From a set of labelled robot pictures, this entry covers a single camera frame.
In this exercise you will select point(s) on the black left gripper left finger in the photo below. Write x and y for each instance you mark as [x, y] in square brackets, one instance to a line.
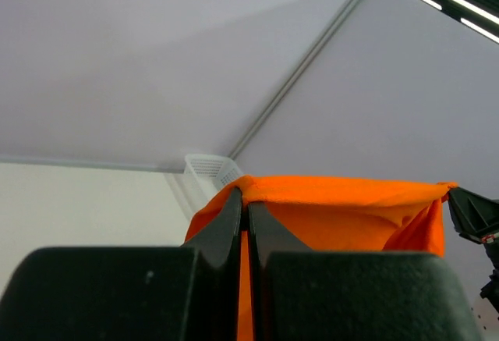
[189, 292]

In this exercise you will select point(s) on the white plastic basket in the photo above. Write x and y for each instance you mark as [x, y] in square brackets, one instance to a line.
[211, 173]

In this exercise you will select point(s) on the orange t shirt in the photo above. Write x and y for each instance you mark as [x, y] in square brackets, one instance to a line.
[334, 214]

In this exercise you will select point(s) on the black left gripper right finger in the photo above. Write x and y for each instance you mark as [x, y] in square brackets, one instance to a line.
[302, 294]

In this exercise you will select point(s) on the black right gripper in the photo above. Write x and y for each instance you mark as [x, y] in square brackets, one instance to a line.
[475, 217]

